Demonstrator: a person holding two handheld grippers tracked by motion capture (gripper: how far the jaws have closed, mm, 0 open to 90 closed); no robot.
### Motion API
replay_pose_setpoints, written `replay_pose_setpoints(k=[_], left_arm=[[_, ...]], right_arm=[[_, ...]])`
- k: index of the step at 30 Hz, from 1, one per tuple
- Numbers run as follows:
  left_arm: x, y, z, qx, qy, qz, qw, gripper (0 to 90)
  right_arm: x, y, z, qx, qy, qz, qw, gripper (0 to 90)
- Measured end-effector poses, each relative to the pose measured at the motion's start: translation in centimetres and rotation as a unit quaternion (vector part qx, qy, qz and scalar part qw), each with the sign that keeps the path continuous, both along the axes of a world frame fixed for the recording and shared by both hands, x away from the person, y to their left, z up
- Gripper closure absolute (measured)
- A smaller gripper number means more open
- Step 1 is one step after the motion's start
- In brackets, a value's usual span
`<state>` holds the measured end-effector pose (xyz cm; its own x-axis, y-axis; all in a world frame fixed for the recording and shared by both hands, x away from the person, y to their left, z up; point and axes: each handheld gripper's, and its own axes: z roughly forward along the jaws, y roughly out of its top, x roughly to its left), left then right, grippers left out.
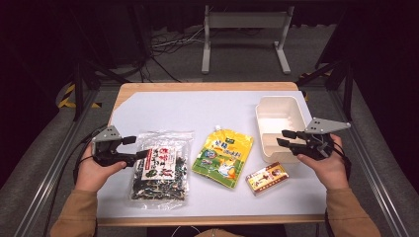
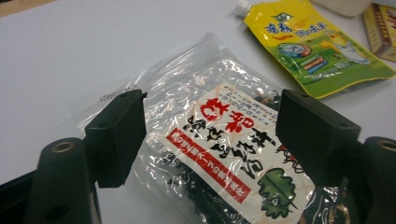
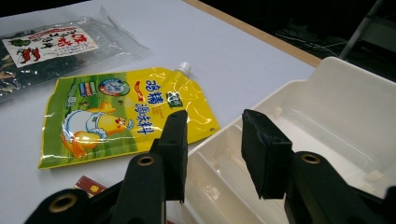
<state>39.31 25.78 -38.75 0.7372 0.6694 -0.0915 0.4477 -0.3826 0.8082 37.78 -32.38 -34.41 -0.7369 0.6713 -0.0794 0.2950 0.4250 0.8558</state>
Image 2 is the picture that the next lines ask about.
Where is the cream plastic container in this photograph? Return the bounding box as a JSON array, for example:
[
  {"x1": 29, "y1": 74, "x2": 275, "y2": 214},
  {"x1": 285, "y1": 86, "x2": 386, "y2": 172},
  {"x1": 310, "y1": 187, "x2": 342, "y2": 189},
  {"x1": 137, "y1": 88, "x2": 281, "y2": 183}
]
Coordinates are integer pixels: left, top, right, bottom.
[{"x1": 311, "y1": 0, "x2": 375, "y2": 17}]

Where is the clear bag of dried seaweed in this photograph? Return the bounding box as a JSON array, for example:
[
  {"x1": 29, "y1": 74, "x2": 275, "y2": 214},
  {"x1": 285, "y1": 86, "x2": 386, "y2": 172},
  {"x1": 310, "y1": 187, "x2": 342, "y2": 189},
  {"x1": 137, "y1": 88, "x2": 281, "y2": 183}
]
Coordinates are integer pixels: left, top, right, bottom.
[{"x1": 78, "y1": 32, "x2": 353, "y2": 224}]

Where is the small yellow red box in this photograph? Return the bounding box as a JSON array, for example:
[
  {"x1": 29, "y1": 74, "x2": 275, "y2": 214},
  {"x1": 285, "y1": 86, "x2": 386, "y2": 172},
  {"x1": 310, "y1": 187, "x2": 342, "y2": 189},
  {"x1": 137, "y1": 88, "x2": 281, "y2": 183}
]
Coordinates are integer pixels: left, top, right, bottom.
[{"x1": 362, "y1": 3, "x2": 396, "y2": 63}]

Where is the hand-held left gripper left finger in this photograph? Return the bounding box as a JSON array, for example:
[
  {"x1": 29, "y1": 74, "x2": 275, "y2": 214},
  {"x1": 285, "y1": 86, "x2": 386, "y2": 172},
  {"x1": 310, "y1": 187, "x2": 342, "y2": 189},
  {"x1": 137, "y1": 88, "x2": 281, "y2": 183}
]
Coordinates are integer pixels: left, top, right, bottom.
[{"x1": 84, "y1": 89, "x2": 148, "y2": 189}]

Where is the yellow green spout pouch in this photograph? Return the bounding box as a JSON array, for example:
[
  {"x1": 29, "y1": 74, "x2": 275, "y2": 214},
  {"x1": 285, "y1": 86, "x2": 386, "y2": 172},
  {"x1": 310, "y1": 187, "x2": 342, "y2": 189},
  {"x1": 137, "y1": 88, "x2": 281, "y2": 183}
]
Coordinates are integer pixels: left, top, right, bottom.
[{"x1": 233, "y1": 0, "x2": 396, "y2": 100}]

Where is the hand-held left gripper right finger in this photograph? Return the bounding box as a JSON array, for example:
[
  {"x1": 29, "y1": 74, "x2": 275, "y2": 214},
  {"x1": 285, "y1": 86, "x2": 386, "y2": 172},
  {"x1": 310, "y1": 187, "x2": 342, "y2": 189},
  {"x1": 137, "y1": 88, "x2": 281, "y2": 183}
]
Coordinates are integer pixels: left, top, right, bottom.
[{"x1": 275, "y1": 89, "x2": 362, "y2": 188}]

